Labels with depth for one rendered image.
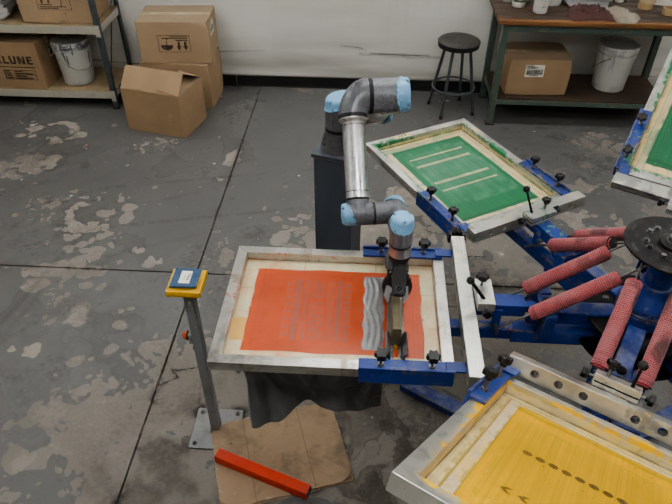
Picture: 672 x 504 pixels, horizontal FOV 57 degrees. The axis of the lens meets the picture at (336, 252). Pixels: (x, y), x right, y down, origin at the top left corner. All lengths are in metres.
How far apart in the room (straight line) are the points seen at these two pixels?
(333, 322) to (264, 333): 0.24
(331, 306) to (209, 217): 2.20
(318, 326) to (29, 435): 1.68
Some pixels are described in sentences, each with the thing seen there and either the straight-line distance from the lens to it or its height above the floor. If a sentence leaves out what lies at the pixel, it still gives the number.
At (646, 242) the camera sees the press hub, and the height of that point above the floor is 1.31.
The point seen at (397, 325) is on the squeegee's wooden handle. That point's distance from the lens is 2.03.
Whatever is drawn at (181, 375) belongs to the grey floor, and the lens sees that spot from 3.33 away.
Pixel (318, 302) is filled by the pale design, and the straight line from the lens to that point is 2.24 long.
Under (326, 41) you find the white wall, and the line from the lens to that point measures 5.76.
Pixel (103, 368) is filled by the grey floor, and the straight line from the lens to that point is 3.48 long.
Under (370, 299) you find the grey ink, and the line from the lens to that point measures 2.24.
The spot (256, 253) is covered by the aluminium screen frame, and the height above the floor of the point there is 0.98.
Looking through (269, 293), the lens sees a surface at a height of 0.95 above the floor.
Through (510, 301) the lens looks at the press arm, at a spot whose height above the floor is 1.04.
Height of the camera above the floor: 2.53
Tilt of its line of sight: 40 degrees down
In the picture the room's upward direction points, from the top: straight up
